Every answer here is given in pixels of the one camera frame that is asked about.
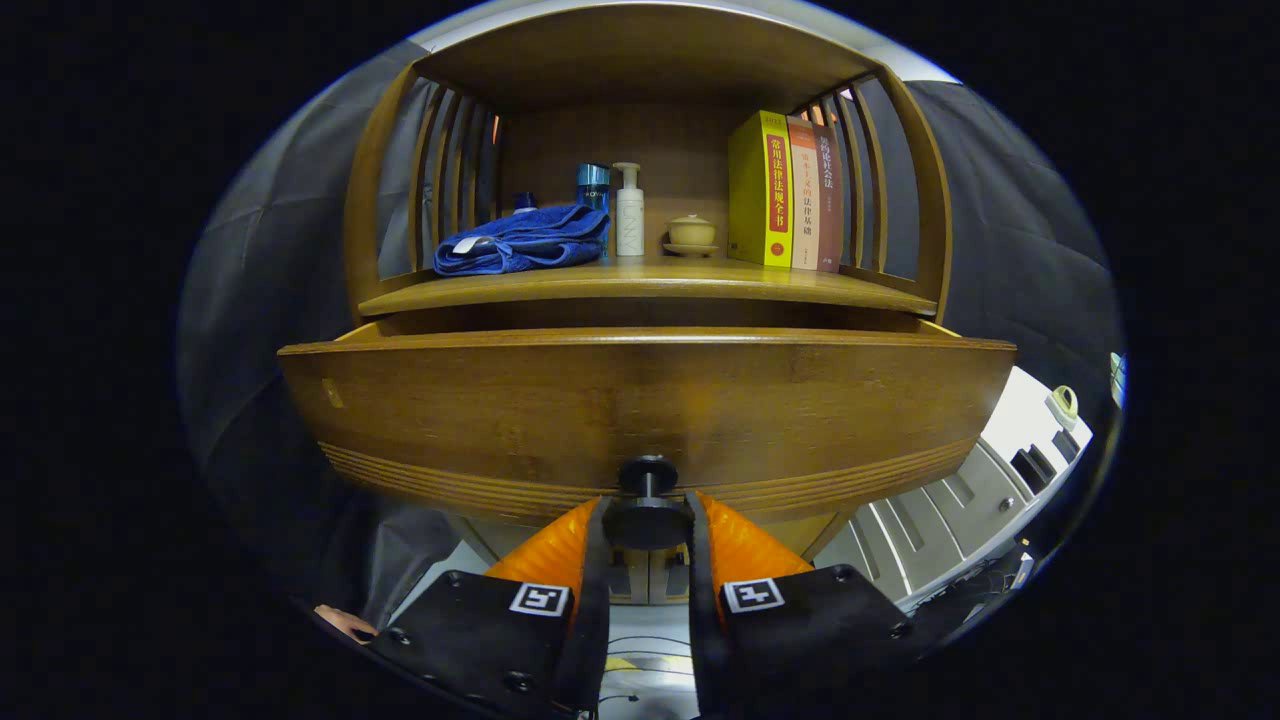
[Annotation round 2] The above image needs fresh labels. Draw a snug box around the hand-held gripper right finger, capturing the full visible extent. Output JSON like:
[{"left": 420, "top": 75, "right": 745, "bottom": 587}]
[{"left": 685, "top": 490, "right": 936, "bottom": 719}]

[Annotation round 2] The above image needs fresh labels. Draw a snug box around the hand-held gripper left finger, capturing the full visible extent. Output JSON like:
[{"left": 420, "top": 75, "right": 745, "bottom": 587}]
[{"left": 362, "top": 495, "right": 613, "bottom": 719}]

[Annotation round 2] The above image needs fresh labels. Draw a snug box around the black drawer knob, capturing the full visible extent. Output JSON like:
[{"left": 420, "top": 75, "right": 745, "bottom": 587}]
[{"left": 602, "top": 455, "right": 693, "bottom": 551}]

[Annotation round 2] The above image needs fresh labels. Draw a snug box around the wooden drawer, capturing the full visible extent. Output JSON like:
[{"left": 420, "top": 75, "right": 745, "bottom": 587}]
[{"left": 278, "top": 320, "right": 1019, "bottom": 526}]

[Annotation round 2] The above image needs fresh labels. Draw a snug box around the white side cabinet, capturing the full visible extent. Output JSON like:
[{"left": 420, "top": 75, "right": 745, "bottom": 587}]
[{"left": 815, "top": 365, "right": 1093, "bottom": 611}]

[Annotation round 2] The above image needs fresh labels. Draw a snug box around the wooden countertop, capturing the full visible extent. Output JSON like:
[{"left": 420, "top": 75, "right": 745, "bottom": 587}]
[{"left": 358, "top": 255, "right": 939, "bottom": 319}]

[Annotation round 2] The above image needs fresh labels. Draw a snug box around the wooden cabinet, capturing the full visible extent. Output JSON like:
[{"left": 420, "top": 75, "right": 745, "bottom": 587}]
[{"left": 278, "top": 5, "right": 1019, "bottom": 606}]

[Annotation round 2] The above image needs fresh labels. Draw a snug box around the blue folded towel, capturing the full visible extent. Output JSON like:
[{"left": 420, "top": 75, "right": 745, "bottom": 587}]
[{"left": 433, "top": 204, "right": 611, "bottom": 276}]

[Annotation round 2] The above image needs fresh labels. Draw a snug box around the yellow lidded teacup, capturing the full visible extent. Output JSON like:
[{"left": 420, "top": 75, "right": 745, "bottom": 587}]
[{"left": 662, "top": 214, "right": 719, "bottom": 258}]

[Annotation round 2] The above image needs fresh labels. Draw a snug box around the white pump bottle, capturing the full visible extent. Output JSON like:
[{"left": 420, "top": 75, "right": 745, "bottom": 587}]
[{"left": 612, "top": 162, "right": 646, "bottom": 257}]

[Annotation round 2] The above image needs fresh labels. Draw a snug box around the beige book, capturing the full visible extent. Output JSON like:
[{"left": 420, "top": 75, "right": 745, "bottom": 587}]
[{"left": 787, "top": 116, "right": 821, "bottom": 271}]

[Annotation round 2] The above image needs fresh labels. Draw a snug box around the yellow book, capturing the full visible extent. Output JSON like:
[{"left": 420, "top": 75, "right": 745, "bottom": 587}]
[{"left": 727, "top": 110, "right": 795, "bottom": 269}]

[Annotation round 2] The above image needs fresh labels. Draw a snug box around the brown book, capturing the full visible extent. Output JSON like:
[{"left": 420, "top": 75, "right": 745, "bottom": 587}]
[{"left": 812, "top": 122, "right": 844, "bottom": 273}]

